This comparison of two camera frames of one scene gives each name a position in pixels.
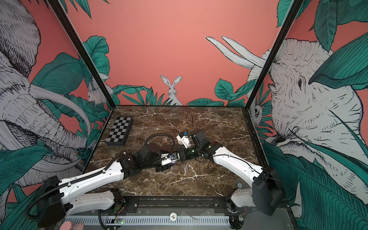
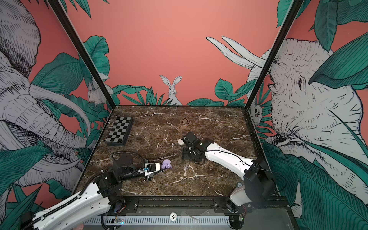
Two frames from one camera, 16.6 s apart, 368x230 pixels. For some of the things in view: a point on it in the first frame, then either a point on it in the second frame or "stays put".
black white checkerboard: (120, 132) stays put
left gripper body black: (160, 166) → (148, 179)
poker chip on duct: (173, 216) stays put
